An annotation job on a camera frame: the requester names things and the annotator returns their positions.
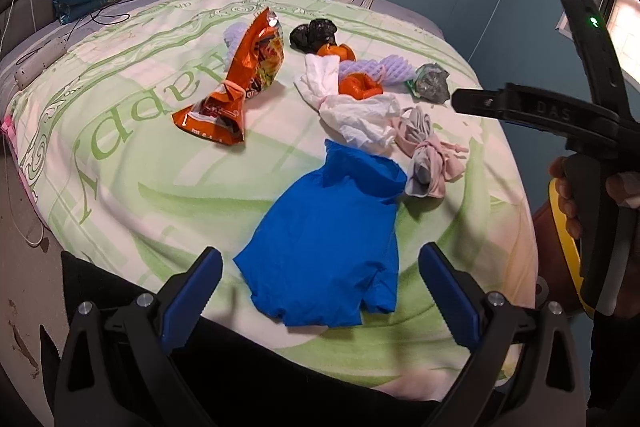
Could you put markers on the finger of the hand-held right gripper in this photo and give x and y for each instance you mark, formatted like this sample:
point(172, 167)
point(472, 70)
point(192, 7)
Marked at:
point(530, 107)

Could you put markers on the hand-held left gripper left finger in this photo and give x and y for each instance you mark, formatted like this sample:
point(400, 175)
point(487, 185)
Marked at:
point(196, 289)

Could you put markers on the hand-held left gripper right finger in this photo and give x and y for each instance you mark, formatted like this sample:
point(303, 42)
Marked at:
point(450, 299)

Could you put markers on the blue plastic bag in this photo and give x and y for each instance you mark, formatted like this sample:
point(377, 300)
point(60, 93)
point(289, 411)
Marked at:
point(320, 232)

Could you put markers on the black plastic bag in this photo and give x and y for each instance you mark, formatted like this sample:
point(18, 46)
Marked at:
point(310, 36)

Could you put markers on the person's right hand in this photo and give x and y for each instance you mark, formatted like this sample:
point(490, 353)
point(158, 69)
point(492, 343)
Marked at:
point(562, 192)

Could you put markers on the yellow plastic object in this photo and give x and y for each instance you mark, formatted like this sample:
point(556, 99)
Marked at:
point(565, 247)

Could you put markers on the crumpled grey green wrapper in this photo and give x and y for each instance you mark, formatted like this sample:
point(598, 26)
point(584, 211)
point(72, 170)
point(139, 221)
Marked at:
point(430, 83)

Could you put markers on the green printed bedspread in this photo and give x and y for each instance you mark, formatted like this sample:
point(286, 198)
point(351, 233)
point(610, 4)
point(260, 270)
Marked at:
point(150, 187)

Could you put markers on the pink and grey cloth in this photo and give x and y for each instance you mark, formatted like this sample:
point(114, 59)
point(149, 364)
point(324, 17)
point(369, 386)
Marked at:
point(425, 157)

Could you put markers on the window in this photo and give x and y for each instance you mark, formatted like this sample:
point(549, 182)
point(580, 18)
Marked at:
point(627, 7)

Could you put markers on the dark cloth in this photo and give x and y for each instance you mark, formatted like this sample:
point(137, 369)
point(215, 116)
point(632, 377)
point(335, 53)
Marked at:
point(300, 387)

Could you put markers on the purple foam fruit net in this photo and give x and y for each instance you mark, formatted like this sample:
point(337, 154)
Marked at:
point(390, 69)
point(234, 38)

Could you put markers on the white plastic bag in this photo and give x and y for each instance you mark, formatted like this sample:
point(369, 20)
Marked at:
point(350, 114)

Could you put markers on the orange snack bag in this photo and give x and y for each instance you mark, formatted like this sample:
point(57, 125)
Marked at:
point(250, 67)

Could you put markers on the white power strip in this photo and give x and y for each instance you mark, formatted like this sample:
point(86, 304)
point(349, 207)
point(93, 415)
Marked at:
point(40, 59)

